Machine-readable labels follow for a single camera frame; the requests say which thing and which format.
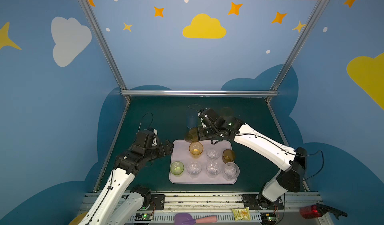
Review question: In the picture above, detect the dark amber dimpled glass back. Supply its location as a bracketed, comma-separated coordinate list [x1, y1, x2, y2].
[184, 128, 200, 143]

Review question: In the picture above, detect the clear faceted glass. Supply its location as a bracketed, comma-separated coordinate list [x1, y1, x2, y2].
[206, 148, 221, 160]
[187, 162, 202, 179]
[206, 160, 222, 178]
[223, 162, 240, 181]

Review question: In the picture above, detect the short yellow glass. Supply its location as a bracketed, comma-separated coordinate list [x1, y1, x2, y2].
[189, 142, 204, 159]

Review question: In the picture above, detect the amber dimpled glass front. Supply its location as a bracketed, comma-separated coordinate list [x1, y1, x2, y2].
[222, 149, 236, 164]

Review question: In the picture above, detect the tall yellow-green glass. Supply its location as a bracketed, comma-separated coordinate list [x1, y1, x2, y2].
[170, 161, 185, 176]

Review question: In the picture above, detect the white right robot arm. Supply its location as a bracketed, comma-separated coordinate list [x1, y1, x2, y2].
[198, 115, 308, 209]

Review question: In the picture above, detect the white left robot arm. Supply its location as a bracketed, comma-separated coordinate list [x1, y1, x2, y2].
[71, 140, 174, 225]

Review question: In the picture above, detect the pink plastic tray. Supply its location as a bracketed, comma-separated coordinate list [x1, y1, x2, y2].
[169, 140, 237, 185]

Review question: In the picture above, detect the tall yellow plastic glass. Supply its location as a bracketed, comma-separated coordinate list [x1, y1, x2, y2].
[220, 107, 234, 120]

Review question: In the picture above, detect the tall blue plastic glass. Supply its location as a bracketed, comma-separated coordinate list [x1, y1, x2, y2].
[186, 108, 198, 129]

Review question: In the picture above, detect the purple pink spatula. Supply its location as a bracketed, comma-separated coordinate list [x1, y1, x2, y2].
[174, 213, 218, 225]

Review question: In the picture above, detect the yellow snack packet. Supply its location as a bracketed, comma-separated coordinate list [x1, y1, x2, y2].
[232, 208, 252, 222]

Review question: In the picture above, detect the yellow woven basket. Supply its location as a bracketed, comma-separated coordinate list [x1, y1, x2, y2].
[69, 213, 87, 225]

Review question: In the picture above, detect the red black tool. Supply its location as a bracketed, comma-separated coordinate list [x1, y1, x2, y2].
[299, 203, 348, 220]

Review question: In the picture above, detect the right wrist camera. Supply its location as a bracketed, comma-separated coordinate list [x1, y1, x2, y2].
[198, 108, 219, 128]

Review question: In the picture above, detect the aluminium frame back rail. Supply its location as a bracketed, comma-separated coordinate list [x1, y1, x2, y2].
[121, 90, 278, 97]

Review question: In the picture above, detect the aluminium frame left post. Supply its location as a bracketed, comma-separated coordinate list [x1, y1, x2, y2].
[78, 0, 127, 92]

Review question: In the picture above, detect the aluminium frame post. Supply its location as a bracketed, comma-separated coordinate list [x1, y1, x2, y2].
[78, 0, 127, 92]
[266, 0, 330, 104]

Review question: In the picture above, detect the aluminium frame right post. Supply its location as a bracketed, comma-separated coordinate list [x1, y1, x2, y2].
[266, 0, 330, 104]

